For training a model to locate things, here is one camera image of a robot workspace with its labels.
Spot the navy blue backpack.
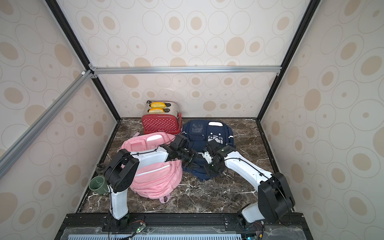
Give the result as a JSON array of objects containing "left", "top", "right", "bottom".
[{"left": 182, "top": 120, "right": 236, "bottom": 182}]

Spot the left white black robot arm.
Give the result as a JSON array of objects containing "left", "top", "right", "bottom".
[{"left": 103, "top": 132, "right": 199, "bottom": 221}]

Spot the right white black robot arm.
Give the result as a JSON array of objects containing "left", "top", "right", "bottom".
[{"left": 203, "top": 141, "right": 296, "bottom": 223}]

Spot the pink backpack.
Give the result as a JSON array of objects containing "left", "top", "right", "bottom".
[{"left": 121, "top": 132, "right": 183, "bottom": 204}]

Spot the red polka dot toaster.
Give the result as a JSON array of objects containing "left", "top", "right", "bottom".
[{"left": 142, "top": 101, "right": 182, "bottom": 135}]

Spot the right yellow toast slice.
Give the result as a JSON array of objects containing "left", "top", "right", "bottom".
[{"left": 148, "top": 108, "right": 166, "bottom": 114}]

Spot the yellow toast slice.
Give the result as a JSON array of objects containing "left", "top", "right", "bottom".
[
  {"left": 148, "top": 108, "right": 166, "bottom": 114},
  {"left": 150, "top": 102, "right": 167, "bottom": 109}
]

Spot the left yellow toast slice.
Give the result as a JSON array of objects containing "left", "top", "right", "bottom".
[{"left": 150, "top": 102, "right": 167, "bottom": 109}]

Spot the small glass jar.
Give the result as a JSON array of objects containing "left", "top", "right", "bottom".
[{"left": 96, "top": 163, "right": 107, "bottom": 175}]

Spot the green ceramic mug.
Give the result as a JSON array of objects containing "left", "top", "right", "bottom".
[{"left": 89, "top": 176, "right": 110, "bottom": 195}]

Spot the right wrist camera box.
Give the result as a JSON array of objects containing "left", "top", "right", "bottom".
[{"left": 203, "top": 152, "right": 212, "bottom": 164}]

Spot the horizontal aluminium frame bar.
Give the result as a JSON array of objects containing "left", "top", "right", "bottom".
[{"left": 92, "top": 66, "right": 282, "bottom": 75}]

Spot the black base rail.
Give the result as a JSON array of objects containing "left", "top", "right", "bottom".
[{"left": 55, "top": 213, "right": 313, "bottom": 240}]

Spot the diagonal aluminium frame bar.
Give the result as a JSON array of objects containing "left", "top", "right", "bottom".
[{"left": 1, "top": 70, "right": 93, "bottom": 177}]

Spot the black right corner post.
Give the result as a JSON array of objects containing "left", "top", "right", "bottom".
[{"left": 256, "top": 0, "right": 321, "bottom": 122}]

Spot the black corner post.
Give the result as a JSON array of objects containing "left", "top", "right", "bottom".
[
  {"left": 256, "top": 0, "right": 321, "bottom": 122},
  {"left": 44, "top": 0, "right": 122, "bottom": 122}
]

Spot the black left corner post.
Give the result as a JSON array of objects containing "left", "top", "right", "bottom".
[{"left": 44, "top": 0, "right": 122, "bottom": 122}]

